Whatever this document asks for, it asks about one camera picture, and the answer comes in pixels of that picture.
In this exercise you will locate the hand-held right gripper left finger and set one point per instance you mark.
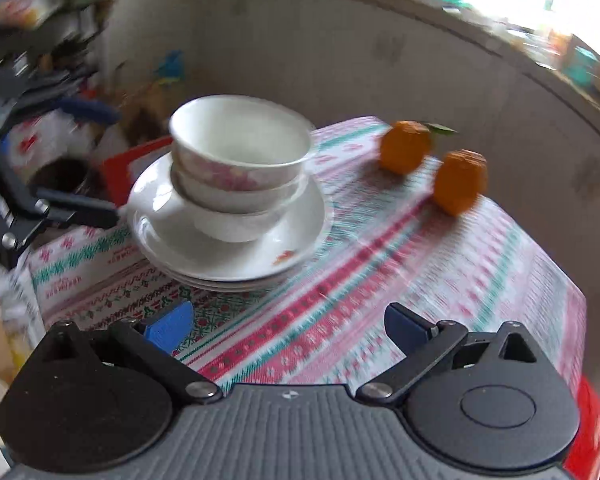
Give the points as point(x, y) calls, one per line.
point(170, 327)

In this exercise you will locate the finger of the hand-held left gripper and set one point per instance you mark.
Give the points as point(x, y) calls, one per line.
point(80, 212)
point(87, 110)

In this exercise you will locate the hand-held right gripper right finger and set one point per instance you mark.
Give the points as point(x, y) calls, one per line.
point(405, 330)

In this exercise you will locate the white floral plate with stain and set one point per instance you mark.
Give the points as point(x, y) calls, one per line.
point(260, 250)

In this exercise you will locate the black trash bin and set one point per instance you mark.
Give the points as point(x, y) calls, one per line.
point(60, 175)

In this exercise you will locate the red printed cardboard box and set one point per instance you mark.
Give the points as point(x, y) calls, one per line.
point(117, 170)

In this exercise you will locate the patterned tablecloth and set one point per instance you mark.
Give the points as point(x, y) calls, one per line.
point(430, 270)

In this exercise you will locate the white plastic bag red print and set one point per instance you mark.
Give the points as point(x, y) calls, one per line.
point(25, 147)

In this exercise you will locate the blue bottle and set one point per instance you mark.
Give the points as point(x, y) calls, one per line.
point(172, 65)

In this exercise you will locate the orange without leaf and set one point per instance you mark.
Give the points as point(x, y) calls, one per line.
point(460, 182)

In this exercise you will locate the orange with leaf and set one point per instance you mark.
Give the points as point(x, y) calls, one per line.
point(405, 147)

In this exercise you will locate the white kitchen cabinets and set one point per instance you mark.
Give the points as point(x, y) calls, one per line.
point(330, 60)

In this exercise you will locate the teal water bottle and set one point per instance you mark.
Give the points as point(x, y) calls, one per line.
point(582, 65)

